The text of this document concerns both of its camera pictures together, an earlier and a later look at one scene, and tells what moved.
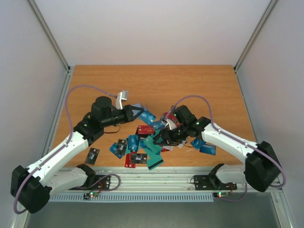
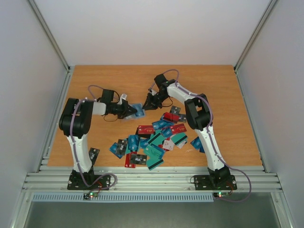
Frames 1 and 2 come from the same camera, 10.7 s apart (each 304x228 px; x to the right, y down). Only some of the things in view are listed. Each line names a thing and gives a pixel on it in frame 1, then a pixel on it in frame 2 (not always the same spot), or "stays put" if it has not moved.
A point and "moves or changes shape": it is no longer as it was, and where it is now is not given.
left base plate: x=104 y=184 stays put
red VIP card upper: x=146 y=129 stays put
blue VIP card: x=147 y=117 moves or changes shape
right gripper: x=169 y=136 -> x=154 y=99
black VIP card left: x=121 y=147 stays put
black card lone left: x=92 y=156 stays put
